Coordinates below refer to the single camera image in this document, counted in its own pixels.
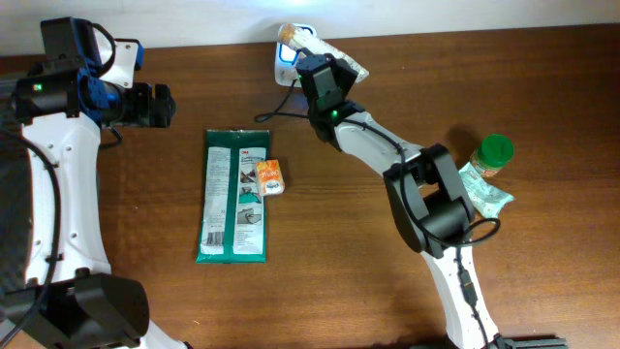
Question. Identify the green 3M gloves packet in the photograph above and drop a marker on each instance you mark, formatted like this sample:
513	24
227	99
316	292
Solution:
233	229

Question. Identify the white cream tube gold cap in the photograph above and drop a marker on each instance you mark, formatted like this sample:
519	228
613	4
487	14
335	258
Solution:
301	41

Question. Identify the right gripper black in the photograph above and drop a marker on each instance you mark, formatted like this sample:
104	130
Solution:
340	67

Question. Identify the mint green tissue pack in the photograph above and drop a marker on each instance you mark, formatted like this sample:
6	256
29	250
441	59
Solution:
487	199

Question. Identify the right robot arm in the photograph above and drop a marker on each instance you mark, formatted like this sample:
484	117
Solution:
429	203

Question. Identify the small orange box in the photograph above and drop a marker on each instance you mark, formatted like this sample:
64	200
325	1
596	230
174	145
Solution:
269	178

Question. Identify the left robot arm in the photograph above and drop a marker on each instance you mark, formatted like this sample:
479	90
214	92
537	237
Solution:
86	85

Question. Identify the green capped bottle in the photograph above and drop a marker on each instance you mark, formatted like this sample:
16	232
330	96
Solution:
492	155

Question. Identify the grey plastic mesh basket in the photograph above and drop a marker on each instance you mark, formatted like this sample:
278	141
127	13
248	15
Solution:
15	195

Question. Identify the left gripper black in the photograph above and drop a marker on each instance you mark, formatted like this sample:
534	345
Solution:
151	111

